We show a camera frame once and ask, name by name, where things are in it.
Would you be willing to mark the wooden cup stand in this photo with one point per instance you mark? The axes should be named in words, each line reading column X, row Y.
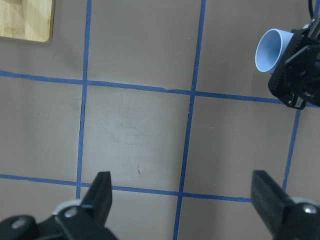
column 28, row 20

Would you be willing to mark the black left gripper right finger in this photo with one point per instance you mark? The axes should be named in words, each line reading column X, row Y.
column 286, row 218

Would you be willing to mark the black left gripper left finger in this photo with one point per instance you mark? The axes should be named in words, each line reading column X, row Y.
column 85, row 219

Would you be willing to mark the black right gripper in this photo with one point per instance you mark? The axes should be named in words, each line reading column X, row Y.
column 296, row 78

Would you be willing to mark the white plastic cup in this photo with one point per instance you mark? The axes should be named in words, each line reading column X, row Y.
column 270, row 49

